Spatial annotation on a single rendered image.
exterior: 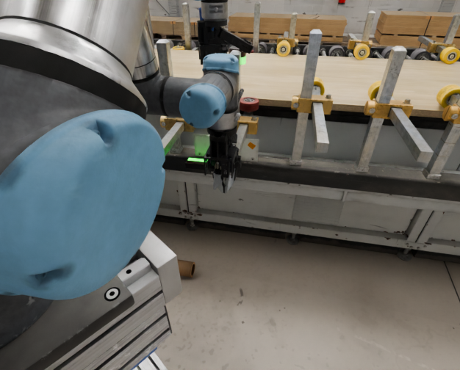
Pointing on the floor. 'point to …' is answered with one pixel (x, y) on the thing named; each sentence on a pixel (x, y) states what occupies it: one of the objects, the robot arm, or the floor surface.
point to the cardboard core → (186, 268)
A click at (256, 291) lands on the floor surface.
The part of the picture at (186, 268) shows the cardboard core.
